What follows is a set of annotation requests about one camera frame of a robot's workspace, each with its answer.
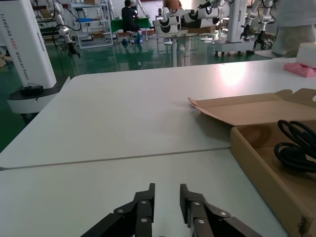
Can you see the white robot with two grippers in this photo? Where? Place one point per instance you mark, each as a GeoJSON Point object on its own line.
{"type": "Point", "coordinates": [234, 24]}

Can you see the green table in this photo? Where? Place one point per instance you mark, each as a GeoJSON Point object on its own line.
{"type": "Point", "coordinates": [143, 23]}

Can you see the standing person in light clothes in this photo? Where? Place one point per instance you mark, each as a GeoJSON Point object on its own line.
{"type": "Point", "coordinates": [293, 22]}

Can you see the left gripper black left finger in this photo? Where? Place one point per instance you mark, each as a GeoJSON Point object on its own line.
{"type": "Point", "coordinates": [143, 214]}

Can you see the white and black robot shells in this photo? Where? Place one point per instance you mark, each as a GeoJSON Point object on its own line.
{"type": "Point", "coordinates": [172, 23]}

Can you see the pink wavy foam pad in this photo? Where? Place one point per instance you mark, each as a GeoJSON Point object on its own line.
{"type": "Point", "coordinates": [298, 69]}

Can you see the facial tissue pack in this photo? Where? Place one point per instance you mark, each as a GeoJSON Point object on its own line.
{"type": "Point", "coordinates": [307, 55]}

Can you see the white robot arm black gripper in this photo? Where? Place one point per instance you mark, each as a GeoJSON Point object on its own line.
{"type": "Point", "coordinates": [65, 34]}

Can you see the white Tianqing robot column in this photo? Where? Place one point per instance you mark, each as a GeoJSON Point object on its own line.
{"type": "Point", "coordinates": [27, 44]}

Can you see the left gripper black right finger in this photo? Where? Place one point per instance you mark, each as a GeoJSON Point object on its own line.
{"type": "Point", "coordinates": [197, 214]}

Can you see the white metal shelf rack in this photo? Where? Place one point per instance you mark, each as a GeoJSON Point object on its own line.
{"type": "Point", "coordinates": [93, 32]}

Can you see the seated person in dark shirt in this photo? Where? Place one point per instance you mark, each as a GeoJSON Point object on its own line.
{"type": "Point", "coordinates": [129, 19]}

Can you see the brown cardboard box open lid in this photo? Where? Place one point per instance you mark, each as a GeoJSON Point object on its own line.
{"type": "Point", "coordinates": [259, 160]}

